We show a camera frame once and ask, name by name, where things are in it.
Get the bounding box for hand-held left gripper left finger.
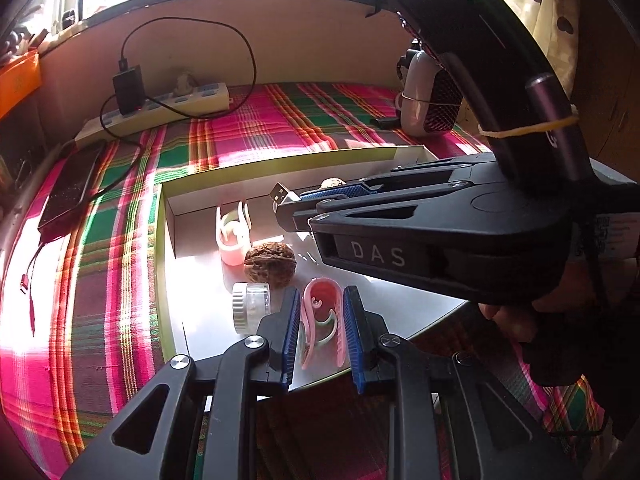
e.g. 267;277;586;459
62;287;302;480

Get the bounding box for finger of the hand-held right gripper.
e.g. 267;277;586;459
277;180;477;237
300;156;498;202

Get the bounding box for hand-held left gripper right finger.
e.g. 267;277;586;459
342;285;583;480

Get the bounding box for small clear jar silver lid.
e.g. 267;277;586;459
231;281;273;333

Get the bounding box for pink ear hook clip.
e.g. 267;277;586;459
299;277;347;372
215;200;251;267

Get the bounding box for silver usb drive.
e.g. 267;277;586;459
269;181;302;211

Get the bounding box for white cardboard box lid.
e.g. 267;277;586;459
155;144;473;393

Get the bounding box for person's right hand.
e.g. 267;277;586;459
477;265;568;344

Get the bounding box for small grey fan heater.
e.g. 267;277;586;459
395;49;463;137

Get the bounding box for white power strip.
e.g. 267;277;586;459
75;82;232;143

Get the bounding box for black charger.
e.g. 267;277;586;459
112;65;146;116

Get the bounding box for cream patterned curtain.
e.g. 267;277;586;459
500;0;591;106

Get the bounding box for black smartphone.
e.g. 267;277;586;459
37;142;108;233

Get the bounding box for orange box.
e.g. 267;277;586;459
0;52;42;118

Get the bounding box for black charging cable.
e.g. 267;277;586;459
89;17;258;206

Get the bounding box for red cable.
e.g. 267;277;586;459
19;240;51;336

